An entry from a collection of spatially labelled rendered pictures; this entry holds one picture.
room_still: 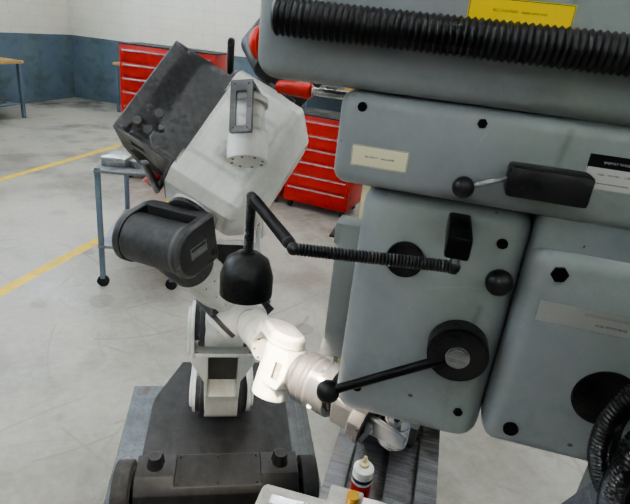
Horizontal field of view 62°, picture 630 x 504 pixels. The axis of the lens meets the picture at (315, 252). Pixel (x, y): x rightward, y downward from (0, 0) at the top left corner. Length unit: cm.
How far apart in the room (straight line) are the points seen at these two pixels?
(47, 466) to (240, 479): 117
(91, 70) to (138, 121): 1106
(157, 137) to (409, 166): 53
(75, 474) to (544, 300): 220
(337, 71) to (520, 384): 40
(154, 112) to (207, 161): 13
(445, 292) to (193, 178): 50
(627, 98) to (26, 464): 248
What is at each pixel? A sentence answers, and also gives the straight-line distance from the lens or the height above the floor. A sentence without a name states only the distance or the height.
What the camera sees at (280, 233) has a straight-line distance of 55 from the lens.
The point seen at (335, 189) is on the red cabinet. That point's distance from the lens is 542.
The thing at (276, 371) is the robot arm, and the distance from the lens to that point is 91.
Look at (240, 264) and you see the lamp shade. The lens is 68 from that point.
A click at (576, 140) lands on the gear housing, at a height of 171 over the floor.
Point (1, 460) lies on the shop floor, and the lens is 269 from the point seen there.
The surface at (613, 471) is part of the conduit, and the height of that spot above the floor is 146.
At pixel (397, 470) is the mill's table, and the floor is 93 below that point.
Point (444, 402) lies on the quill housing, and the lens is 71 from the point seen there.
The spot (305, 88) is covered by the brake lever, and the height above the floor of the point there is 170.
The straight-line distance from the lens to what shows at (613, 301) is 63.
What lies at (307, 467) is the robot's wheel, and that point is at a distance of 167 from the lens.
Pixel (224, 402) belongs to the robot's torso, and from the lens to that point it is 169.
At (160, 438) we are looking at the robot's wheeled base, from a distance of 179.
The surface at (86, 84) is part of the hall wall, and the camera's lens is 1213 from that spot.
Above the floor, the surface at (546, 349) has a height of 148.
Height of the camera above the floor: 178
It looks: 23 degrees down
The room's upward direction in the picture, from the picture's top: 7 degrees clockwise
